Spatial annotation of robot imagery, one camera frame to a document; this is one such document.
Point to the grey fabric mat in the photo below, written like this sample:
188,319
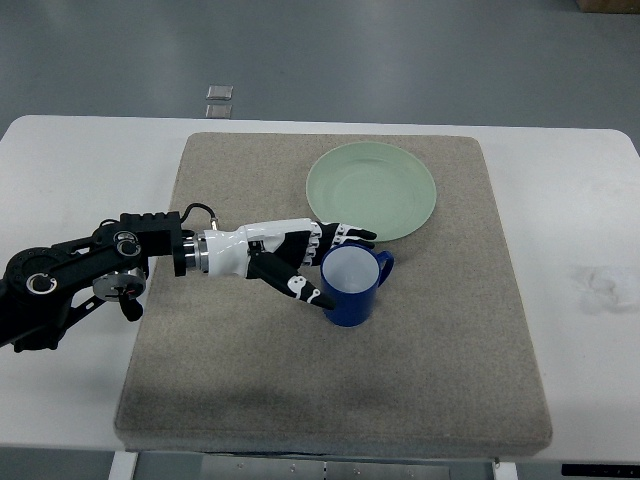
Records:
444,366

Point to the blue cup white inside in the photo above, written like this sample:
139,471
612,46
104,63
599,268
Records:
351,276

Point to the grey metal table frame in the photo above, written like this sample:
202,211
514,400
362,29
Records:
125,466

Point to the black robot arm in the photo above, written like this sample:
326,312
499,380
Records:
47,290

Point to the cardboard box corner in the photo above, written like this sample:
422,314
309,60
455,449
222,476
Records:
609,6

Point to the upper metal floor plate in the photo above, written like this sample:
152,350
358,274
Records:
219,92

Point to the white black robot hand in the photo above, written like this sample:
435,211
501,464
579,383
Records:
274,251

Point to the light green plate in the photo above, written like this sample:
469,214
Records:
372,185

